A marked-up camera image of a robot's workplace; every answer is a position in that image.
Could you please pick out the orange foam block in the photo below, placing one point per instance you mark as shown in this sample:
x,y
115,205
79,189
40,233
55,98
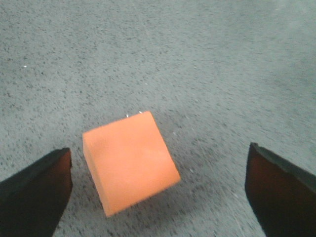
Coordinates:
x,y
129,161

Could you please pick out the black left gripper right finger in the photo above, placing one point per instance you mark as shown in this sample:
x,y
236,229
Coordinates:
x,y
281,194

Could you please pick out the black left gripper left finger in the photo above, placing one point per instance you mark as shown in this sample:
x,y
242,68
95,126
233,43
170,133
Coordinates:
x,y
33,200

